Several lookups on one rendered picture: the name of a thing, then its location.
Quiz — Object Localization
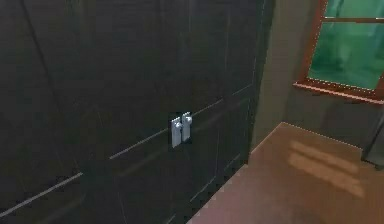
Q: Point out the dark grey cabinet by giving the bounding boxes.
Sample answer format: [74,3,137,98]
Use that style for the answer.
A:
[361,111,384,171]

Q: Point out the red-brown framed window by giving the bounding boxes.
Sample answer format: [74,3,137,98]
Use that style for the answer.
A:
[293,0,384,106]

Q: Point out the dark double room door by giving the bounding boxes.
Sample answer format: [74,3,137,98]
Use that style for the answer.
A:
[0,0,276,224]

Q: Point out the silver door handle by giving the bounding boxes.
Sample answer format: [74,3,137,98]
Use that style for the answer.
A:
[170,117,183,149]
[181,111,193,143]

